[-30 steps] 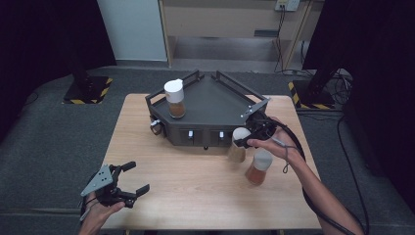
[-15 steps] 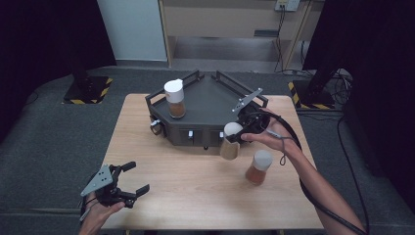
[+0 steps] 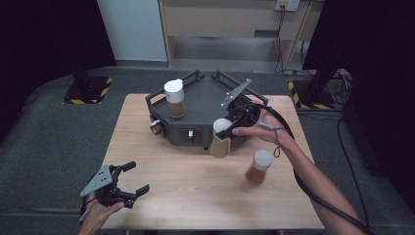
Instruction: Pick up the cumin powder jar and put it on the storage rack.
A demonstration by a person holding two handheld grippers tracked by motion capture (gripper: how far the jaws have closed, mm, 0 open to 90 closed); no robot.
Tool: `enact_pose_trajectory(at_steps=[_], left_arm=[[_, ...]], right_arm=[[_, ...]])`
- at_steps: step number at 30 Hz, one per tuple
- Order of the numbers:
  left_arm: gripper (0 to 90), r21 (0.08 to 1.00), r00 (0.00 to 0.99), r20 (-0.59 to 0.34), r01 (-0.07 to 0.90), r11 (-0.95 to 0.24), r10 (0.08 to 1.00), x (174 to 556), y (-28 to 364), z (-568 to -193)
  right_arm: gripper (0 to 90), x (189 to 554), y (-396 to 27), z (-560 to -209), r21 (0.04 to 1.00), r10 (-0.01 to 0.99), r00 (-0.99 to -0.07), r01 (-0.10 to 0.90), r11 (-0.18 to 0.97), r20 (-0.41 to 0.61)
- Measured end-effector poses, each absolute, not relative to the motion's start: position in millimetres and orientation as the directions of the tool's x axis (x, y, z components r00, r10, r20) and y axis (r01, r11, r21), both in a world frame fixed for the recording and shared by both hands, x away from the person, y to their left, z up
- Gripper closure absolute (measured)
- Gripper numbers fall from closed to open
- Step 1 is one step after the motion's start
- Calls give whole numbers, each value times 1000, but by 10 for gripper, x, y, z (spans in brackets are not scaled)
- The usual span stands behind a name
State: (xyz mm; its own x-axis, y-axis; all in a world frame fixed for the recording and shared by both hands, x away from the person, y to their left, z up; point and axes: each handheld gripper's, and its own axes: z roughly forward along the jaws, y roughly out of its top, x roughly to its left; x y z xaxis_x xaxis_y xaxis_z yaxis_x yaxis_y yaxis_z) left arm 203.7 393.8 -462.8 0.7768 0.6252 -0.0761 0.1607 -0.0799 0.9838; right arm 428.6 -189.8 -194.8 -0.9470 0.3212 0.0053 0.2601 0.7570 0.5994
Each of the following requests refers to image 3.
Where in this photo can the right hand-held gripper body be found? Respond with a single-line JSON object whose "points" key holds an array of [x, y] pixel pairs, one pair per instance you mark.
{"points": [[243, 114]]}

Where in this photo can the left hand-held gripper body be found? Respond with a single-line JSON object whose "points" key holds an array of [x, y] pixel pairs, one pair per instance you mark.
{"points": [[99, 182]]}

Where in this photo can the glass jar of tan powder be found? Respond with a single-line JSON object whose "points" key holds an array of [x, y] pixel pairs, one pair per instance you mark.
{"points": [[221, 147]]}

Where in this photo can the dark grey spice rack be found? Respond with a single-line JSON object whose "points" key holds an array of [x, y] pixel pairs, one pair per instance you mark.
{"points": [[202, 101]]}

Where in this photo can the glass jar of orange powder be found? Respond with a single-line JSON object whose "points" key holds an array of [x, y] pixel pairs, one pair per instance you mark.
{"points": [[259, 169]]}

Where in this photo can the white-capped seasoning bottle with button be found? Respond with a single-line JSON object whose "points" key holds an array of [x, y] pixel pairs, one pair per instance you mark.
{"points": [[175, 93]]}

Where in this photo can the person's right hand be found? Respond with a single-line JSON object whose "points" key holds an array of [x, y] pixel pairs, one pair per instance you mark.
{"points": [[270, 130]]}

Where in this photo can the person's left hand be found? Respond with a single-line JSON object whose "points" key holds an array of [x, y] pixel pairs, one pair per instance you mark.
{"points": [[98, 215]]}

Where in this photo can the black stand with striped base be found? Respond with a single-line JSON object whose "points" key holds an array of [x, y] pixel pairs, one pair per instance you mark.
{"points": [[86, 91], [313, 96]]}

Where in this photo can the beige desk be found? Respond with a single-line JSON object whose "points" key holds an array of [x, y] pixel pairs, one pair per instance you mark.
{"points": [[221, 23]]}

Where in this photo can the white panel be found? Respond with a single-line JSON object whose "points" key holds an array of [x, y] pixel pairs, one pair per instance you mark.
{"points": [[133, 29]]}

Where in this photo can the black curtain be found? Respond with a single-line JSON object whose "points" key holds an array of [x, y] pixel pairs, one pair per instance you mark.
{"points": [[39, 42], [375, 65]]}

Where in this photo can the white wall outlet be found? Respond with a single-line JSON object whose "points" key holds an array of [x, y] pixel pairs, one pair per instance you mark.
{"points": [[287, 4]]}

